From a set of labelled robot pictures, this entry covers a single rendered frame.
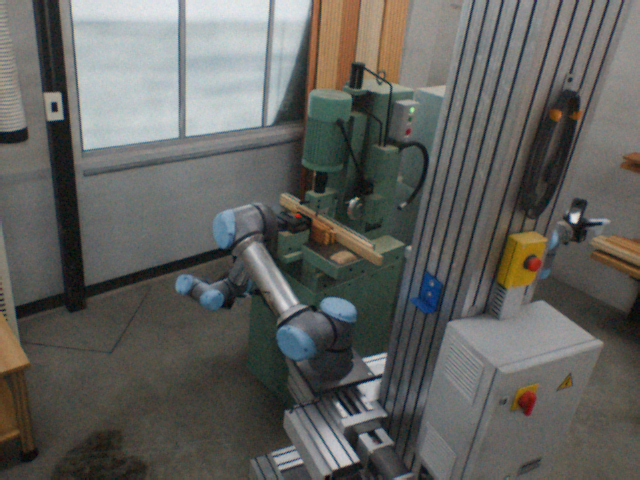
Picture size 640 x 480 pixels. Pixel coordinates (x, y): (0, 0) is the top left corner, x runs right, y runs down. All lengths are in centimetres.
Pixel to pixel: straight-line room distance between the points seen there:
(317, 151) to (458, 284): 107
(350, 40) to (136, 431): 271
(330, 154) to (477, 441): 132
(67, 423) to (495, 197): 220
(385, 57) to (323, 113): 200
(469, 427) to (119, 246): 256
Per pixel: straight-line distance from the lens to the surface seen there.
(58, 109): 309
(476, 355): 146
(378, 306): 288
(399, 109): 252
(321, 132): 236
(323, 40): 384
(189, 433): 283
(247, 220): 183
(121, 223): 356
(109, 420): 293
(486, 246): 146
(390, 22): 428
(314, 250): 241
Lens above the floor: 205
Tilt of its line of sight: 27 degrees down
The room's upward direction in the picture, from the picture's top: 7 degrees clockwise
